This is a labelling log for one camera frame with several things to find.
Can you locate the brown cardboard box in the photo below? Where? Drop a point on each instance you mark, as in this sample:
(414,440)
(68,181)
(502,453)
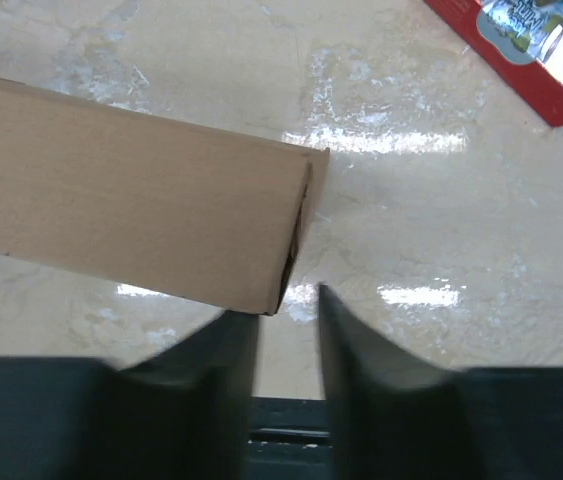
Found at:
(182,209)

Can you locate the red toothpaste box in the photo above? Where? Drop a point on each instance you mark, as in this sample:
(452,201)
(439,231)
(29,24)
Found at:
(522,40)

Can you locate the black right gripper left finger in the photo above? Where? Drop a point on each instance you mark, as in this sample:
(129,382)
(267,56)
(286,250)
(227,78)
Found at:
(180,414)

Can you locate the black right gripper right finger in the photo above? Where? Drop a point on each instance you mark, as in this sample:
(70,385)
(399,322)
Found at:
(392,415)

